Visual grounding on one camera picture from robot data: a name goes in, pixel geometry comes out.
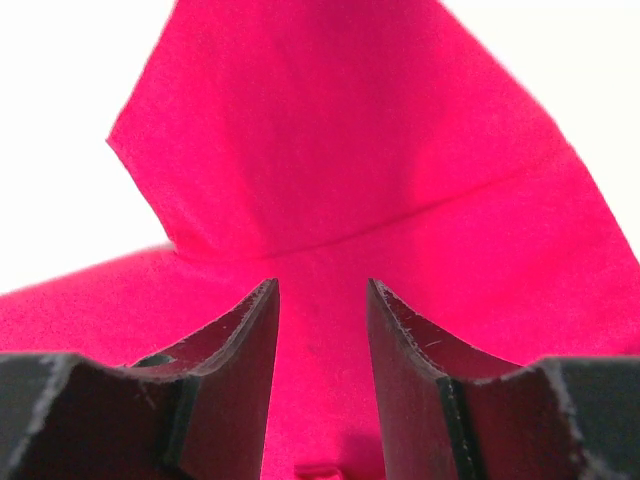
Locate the red t shirt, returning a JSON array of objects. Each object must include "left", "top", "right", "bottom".
[{"left": 1, "top": 1, "right": 639, "bottom": 479}]

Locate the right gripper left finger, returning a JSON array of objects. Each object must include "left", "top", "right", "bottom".
[{"left": 1, "top": 279, "right": 280, "bottom": 479}]

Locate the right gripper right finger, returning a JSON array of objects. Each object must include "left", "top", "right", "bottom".
[{"left": 367, "top": 280, "right": 639, "bottom": 479}]

